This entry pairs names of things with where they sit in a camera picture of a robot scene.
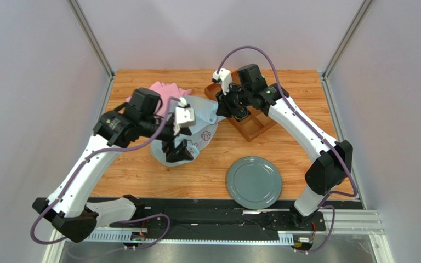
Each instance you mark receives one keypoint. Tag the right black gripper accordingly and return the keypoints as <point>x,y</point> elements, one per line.
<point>228,101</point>

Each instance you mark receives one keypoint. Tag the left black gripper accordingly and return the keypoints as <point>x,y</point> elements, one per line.
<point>181,153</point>

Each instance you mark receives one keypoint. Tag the light blue plastic bag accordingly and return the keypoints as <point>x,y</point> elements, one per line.
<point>201,133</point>

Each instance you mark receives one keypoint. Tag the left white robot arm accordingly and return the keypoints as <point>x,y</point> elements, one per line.
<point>146,114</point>

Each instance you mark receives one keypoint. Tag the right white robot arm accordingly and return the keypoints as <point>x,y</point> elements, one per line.
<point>331,159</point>

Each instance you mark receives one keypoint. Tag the black yellow rolled sock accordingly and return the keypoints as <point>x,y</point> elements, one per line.
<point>241,114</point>

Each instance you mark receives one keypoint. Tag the wooden compartment tray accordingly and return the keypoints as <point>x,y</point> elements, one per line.
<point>252,126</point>

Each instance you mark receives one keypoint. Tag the pink cloth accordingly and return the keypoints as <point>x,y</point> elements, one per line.
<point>166,91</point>

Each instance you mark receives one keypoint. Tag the grey-blue round plate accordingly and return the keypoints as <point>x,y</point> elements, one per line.
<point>254,182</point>

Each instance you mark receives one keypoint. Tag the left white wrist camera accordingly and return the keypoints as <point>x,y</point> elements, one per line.
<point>184,117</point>

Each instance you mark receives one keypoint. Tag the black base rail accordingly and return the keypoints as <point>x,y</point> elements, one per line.
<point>219,220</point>

